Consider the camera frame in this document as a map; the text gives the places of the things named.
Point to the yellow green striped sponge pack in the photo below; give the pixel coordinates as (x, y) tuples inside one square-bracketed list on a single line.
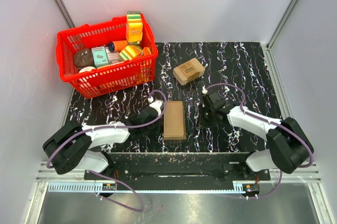
[(130, 52)]

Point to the red plastic shopping basket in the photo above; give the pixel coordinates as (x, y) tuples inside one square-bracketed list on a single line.
[(108, 78)]

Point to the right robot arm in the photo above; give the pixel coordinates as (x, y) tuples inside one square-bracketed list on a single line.
[(288, 149)]

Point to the kitchen scouring pads pack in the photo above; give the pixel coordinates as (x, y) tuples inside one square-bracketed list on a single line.
[(188, 71)]

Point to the pink packaged item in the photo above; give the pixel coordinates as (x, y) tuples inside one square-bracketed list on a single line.
[(114, 58)]

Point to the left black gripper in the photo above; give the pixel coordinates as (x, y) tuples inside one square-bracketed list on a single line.
[(159, 129)]

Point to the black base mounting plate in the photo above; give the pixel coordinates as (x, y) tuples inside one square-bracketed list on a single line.
[(225, 166)]

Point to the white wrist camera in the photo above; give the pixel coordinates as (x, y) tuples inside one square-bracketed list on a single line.
[(204, 90), (157, 105)]

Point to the orange snack packet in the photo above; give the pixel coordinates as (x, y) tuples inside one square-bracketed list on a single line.
[(145, 51)]

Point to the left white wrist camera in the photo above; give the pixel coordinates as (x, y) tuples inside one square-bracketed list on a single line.
[(157, 105)]

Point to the orange cylindrical can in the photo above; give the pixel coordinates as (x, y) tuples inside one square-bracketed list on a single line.
[(117, 46)]

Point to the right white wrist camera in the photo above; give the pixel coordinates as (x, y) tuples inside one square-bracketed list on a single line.
[(204, 90)]

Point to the brown cardboard box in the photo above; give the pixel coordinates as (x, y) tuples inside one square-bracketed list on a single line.
[(174, 121)]

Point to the teal small box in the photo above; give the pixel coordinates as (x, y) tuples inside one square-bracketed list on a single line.
[(100, 56)]

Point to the brown round bread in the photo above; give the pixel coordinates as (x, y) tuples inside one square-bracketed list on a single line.
[(83, 58)]

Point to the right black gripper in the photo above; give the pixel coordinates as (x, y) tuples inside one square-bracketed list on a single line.
[(201, 123)]

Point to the white round item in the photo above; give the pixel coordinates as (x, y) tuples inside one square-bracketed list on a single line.
[(87, 69)]

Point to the orange yellow juice carton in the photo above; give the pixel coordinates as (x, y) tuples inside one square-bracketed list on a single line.
[(134, 28)]

